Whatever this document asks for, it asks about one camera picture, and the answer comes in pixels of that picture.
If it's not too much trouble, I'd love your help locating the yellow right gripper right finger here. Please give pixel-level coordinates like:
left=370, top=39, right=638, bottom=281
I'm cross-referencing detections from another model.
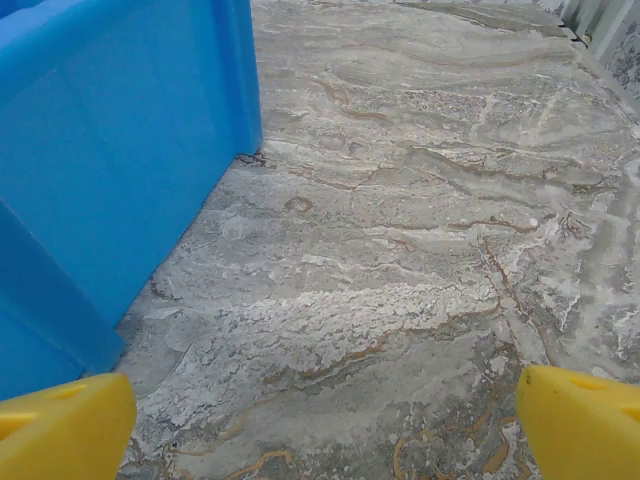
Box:
left=515, top=364, right=640, bottom=480

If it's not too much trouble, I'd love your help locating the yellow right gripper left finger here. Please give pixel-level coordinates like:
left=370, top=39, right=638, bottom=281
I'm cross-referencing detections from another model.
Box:
left=0, top=372, right=138, bottom=480

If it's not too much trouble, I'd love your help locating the blue plastic bin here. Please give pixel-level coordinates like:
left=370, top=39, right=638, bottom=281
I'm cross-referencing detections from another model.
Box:
left=0, top=0, right=265, bottom=389

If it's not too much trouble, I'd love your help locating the aluminium side rail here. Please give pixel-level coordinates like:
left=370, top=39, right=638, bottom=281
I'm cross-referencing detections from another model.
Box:
left=574, top=39, right=640, bottom=109

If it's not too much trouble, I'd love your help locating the aluminium frame post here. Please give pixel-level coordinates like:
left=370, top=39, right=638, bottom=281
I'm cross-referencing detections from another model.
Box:
left=559, top=0, right=596, bottom=44

